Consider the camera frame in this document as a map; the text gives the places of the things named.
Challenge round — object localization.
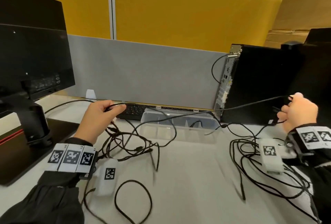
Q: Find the person's right hand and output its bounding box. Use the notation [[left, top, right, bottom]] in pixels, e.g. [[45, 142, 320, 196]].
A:
[[277, 92, 319, 133]]

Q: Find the person's left hand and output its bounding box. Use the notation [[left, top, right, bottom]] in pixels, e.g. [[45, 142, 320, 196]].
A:
[[73, 99, 127, 145]]

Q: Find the clear plastic compartment box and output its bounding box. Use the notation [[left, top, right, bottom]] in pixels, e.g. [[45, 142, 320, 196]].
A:
[[140, 107, 222, 144]]

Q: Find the long black braided cable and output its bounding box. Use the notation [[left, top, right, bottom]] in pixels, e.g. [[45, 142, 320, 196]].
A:
[[221, 123, 320, 223]]

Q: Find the person's left forearm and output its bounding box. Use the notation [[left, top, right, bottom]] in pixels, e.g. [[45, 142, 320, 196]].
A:
[[0, 137, 99, 224]]

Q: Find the person's right forearm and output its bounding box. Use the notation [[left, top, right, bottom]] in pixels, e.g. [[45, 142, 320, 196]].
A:
[[287, 123, 331, 224]]

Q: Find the brown cardboard box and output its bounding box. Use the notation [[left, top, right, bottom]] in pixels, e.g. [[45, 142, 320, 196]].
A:
[[263, 0, 331, 48]]

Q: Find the right wrist marker band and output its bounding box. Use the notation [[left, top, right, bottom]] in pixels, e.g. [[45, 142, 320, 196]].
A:
[[296, 126, 331, 150]]

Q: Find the wrist marker band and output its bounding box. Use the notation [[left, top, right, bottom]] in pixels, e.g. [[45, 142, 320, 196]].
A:
[[45, 143, 98, 174], [296, 126, 331, 150]]

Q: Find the black keyboard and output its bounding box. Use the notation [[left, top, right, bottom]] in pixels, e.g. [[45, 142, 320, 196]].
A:
[[116, 103, 200, 121]]

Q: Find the wide black monitor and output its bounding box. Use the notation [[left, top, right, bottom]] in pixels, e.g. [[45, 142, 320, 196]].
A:
[[274, 28, 331, 128]]

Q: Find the left wrist marker band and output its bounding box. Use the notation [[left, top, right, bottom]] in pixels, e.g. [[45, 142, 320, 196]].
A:
[[45, 143, 98, 174]]

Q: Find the black desktop computer tower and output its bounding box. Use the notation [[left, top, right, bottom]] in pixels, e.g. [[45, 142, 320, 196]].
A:
[[214, 44, 305, 126]]

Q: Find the grey webcam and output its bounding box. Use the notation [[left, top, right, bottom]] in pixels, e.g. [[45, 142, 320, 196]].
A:
[[281, 41, 303, 50]]

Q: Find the grey desk partition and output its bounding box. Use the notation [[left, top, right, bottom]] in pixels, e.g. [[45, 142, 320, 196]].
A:
[[64, 34, 229, 110]]

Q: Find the black laptop with red stripe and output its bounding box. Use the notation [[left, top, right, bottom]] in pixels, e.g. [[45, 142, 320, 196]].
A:
[[0, 112, 25, 145]]

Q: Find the black monitor with square stand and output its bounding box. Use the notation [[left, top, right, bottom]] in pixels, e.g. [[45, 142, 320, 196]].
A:
[[0, 0, 79, 187]]

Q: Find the yellow partition panel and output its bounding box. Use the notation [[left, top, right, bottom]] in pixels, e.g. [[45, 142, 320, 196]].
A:
[[0, 0, 295, 53]]

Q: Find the black desk power cable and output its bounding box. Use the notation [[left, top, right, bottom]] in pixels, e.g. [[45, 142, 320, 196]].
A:
[[44, 99, 95, 114]]

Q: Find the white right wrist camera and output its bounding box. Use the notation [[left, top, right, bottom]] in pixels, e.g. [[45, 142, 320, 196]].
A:
[[258, 138, 285, 174]]

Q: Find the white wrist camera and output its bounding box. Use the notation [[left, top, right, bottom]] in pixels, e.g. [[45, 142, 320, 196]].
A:
[[96, 158, 119, 196], [258, 138, 285, 174]]

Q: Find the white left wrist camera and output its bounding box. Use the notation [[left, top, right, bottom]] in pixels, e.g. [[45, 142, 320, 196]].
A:
[[96, 158, 119, 196]]

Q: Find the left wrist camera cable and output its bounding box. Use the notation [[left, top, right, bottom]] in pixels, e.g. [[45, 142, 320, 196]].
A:
[[82, 179, 109, 224]]

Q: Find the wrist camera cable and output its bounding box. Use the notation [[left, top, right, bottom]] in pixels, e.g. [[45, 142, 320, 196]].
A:
[[283, 165, 321, 224], [82, 179, 109, 224]]

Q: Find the thin lock cable silver plug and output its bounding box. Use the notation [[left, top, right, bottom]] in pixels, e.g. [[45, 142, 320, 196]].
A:
[[211, 53, 242, 85]]

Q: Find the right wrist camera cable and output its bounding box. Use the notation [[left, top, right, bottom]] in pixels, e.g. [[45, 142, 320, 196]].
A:
[[283, 165, 321, 224]]

